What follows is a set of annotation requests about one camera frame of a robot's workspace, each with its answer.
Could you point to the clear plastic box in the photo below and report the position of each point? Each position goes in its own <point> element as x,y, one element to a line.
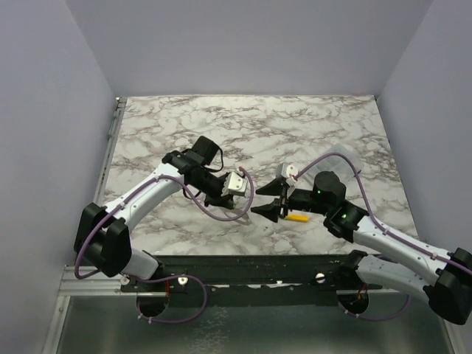
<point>338,165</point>

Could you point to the black mounting rail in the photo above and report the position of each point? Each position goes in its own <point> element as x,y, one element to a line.
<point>250,281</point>

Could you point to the yellow handled screwdriver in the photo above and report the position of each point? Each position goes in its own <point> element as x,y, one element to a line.
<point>297,218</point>

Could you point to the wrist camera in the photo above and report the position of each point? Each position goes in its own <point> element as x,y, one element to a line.
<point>234,184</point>
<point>287,172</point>

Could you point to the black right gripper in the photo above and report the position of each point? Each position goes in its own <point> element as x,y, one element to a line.
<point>282,200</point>

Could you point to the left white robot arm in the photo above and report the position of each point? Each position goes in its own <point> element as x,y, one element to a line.
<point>103,236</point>

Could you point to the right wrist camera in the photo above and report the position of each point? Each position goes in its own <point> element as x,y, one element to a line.
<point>287,172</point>

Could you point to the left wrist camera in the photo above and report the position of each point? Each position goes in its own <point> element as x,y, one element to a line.
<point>234,184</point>

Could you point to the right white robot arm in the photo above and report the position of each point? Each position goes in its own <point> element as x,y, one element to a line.
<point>439,277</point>

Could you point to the aluminium frame rail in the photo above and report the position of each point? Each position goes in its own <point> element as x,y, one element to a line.
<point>96,285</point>

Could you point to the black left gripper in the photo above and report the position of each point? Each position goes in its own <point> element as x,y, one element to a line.
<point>226,201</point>

